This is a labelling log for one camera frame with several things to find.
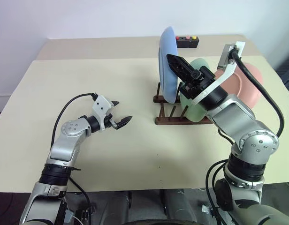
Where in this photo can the pink plate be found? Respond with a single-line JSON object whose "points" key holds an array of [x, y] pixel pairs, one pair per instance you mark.
{"points": [[246, 93]]}

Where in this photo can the green plate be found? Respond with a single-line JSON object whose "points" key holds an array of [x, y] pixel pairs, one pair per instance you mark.
{"points": [[193, 112]]}

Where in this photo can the small metal bracket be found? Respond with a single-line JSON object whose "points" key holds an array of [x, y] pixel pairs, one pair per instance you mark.
{"points": [[206, 208]]}

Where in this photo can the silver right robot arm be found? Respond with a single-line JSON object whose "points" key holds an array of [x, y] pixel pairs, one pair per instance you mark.
{"points": [[236, 117]]}

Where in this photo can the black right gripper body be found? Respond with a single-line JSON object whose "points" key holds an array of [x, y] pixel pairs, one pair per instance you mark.
{"points": [[196, 86]]}

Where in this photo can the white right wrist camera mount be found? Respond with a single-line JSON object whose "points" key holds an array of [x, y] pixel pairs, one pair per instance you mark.
{"points": [[225, 72]]}

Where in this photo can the black button box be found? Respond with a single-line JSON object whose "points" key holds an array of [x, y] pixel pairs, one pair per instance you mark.
{"points": [[189, 44]]}

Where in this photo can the blue plate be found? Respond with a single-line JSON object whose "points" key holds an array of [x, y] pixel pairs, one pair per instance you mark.
{"points": [[166, 42]]}

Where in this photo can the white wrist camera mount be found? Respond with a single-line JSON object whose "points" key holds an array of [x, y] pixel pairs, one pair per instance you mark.
{"points": [[101, 105], [225, 72]]}

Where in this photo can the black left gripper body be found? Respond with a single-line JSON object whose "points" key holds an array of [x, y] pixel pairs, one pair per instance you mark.
{"points": [[109, 120]]}

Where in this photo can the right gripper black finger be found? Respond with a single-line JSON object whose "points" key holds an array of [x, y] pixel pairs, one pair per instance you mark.
{"points": [[180, 68]]}

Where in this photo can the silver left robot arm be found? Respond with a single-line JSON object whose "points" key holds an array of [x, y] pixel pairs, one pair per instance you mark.
{"points": [[62, 147]]}

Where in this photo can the dark furniture piece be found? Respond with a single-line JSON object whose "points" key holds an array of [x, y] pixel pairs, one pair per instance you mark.
{"points": [[287, 79]]}

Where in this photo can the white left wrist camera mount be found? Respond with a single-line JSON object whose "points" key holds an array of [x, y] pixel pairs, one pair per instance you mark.
{"points": [[101, 105]]}

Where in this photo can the wooden dish rack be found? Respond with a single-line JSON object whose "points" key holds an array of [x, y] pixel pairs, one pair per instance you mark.
{"points": [[168, 121]]}

